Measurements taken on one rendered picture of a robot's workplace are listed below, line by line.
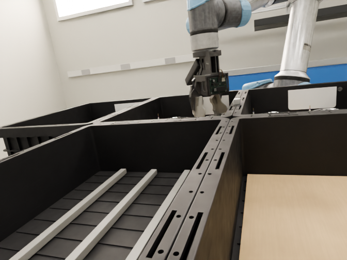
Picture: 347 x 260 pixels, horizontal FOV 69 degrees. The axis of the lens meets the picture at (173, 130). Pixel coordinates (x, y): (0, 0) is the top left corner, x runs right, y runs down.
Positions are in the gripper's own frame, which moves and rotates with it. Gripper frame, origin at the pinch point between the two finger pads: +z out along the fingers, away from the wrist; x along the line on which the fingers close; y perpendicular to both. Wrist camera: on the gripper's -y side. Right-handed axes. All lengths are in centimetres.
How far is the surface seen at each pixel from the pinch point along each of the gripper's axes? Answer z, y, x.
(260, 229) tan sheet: 2.7, 44.5, -18.2
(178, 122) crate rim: -7.2, 24.1, -18.9
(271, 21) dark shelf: -46, -122, 137
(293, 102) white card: -2.4, 8.6, 24.6
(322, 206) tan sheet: 2.7, 44.9, -8.6
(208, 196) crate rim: -7, 50, -28
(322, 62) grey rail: -6, -95, 166
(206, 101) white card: -4.6, -8.2, 4.6
